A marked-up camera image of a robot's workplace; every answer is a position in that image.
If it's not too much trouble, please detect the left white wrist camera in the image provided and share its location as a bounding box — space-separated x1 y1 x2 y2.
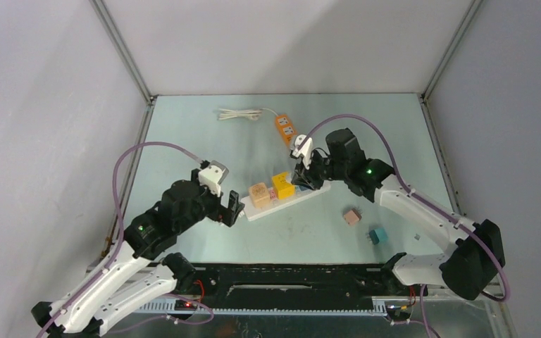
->
197 161 229 197

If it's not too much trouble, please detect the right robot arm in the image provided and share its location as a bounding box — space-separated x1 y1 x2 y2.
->
290 128 505 300

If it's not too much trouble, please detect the orange power strip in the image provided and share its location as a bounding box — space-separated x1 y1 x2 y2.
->
275 114 297 148

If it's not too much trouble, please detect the pink plug adapter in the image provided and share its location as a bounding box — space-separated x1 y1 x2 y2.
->
342 208 362 227

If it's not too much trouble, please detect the yellow cube socket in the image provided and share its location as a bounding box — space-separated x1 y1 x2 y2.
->
271 172 296 200

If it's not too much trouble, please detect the white multicolour power strip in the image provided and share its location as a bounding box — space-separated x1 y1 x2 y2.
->
240 182 331 222

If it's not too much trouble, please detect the white cord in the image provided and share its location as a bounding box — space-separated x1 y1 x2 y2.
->
218 107 281 123

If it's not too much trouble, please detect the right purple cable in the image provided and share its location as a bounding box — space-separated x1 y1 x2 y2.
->
298 114 512 338

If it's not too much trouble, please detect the teal plug adapter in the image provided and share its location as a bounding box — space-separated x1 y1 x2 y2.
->
368 227 388 245

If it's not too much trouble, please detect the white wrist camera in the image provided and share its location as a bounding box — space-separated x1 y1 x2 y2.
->
197 161 229 197
290 134 313 169

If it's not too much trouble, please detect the grey cable duct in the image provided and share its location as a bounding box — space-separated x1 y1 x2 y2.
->
125 298 388 318

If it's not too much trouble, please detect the beige cube socket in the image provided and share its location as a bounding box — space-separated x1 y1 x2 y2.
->
249 182 271 208

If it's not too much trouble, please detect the purple cable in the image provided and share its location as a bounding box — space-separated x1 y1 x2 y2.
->
298 114 512 338
35 142 216 338

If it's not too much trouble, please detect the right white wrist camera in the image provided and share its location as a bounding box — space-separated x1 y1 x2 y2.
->
290 134 313 169

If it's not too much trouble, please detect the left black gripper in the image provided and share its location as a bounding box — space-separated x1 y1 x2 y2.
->
176 169 244 234

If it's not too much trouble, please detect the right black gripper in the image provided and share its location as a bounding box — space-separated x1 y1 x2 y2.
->
292 150 348 191

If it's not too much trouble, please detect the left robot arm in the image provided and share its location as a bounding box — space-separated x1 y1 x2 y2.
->
31 180 244 337

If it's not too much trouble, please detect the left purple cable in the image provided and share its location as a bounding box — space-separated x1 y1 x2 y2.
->
35 142 216 338

